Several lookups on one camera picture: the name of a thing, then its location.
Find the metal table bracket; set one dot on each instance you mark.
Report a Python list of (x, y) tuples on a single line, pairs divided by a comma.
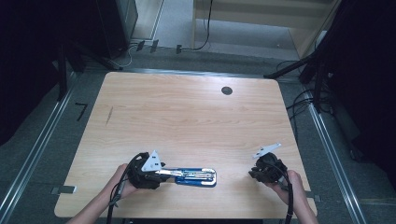
[(63, 189), (313, 196)]

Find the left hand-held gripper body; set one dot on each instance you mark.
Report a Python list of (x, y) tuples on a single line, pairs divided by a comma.
[(140, 177)]

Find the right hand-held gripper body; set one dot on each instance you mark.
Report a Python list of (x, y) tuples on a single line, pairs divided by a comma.
[(271, 169)]

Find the metal floor rail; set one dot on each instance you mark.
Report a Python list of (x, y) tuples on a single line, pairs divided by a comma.
[(330, 155), (34, 149)]

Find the black round table grommet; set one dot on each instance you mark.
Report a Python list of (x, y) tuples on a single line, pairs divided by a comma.
[(227, 90)]

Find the dark curtain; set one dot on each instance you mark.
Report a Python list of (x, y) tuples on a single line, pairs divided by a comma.
[(367, 77), (28, 62)]

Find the blue stapler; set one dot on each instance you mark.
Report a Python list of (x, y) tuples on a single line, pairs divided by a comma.
[(199, 182)]

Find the black cabinet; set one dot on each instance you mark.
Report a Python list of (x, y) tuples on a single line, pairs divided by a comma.
[(115, 25)]

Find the person's right hand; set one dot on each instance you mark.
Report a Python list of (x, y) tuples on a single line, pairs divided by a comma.
[(292, 186)]

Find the black metal stand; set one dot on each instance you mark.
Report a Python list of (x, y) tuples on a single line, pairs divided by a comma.
[(289, 67), (62, 71)]

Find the light wooden shelf unit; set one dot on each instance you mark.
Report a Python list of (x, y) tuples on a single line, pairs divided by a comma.
[(249, 9)]

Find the person's left hand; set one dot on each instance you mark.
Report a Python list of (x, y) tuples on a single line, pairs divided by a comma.
[(120, 177)]

